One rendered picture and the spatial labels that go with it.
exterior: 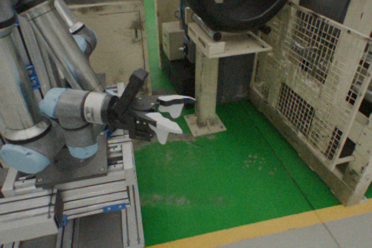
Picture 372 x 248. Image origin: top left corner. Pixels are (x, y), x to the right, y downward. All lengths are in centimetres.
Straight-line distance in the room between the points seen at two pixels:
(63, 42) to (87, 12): 130
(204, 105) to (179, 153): 40
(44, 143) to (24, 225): 32
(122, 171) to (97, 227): 49
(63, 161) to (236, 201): 111
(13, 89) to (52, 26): 18
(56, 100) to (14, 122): 14
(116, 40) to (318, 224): 171
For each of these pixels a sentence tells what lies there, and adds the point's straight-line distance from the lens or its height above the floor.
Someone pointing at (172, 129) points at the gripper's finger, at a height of 107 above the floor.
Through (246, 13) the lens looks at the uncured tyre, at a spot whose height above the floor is 93.
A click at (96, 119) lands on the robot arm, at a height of 104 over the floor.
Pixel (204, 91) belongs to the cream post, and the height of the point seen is 35.
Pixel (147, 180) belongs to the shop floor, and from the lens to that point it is 194.
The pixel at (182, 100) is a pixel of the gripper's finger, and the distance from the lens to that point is 71.
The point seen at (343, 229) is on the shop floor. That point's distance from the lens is 191.
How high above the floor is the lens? 145
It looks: 35 degrees down
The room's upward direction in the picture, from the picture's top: straight up
